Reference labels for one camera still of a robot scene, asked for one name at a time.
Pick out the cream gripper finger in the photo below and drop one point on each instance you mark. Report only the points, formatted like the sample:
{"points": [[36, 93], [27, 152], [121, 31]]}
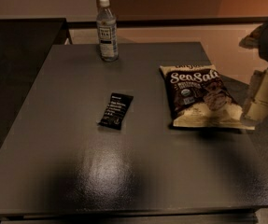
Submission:
{"points": [[255, 107], [251, 41]]}

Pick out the black rxbar chocolate bar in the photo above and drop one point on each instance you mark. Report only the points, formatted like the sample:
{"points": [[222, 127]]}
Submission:
{"points": [[116, 110]]}

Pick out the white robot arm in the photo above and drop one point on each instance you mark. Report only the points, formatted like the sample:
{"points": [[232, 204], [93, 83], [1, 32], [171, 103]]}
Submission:
{"points": [[263, 46]]}

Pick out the sea salt chips bag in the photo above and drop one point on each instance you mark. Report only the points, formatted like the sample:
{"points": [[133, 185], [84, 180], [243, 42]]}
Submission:
{"points": [[198, 98]]}

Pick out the clear plastic tea bottle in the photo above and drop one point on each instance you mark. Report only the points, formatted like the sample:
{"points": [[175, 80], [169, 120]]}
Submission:
{"points": [[107, 32]]}

